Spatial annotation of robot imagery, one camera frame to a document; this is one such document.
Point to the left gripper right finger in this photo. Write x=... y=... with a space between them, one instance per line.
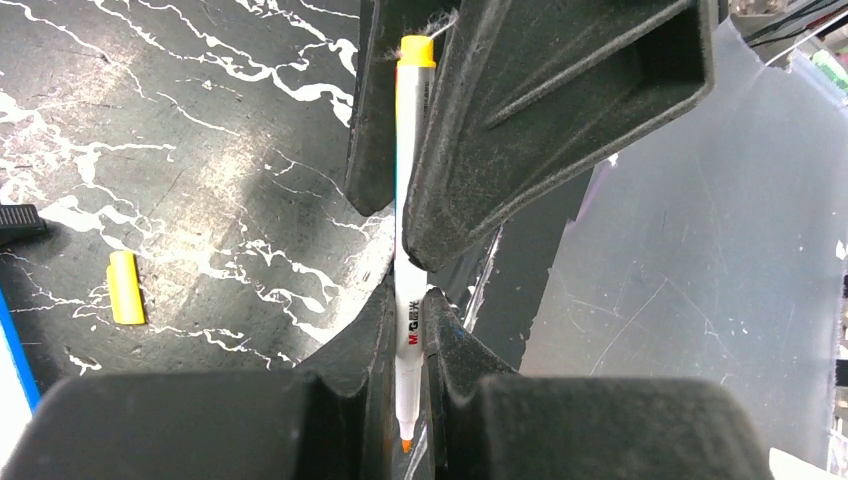
x=489 y=422

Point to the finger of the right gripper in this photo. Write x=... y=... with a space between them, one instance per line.
x=530 y=94
x=371 y=147

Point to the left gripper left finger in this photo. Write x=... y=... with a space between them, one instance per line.
x=330 y=417

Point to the white marker pen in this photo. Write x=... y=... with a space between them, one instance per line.
x=415 y=73

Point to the yellow marker cap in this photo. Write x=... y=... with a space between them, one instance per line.
x=124 y=289

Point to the blue-framed whiteboard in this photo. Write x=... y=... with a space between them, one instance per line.
x=20 y=394

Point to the whiteboard metal stand legs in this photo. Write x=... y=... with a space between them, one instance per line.
x=20 y=221

